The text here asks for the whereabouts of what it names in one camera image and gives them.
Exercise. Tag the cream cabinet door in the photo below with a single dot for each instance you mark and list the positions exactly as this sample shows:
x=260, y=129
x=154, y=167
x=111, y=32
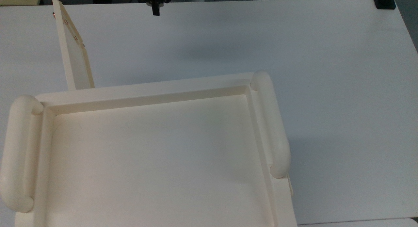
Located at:
x=74, y=63

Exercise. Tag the black table clamp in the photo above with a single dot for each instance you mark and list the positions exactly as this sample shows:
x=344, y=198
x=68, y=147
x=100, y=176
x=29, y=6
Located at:
x=384, y=1

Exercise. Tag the cream rounded cabinet rail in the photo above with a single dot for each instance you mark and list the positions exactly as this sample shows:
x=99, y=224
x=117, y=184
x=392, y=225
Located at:
x=16, y=148

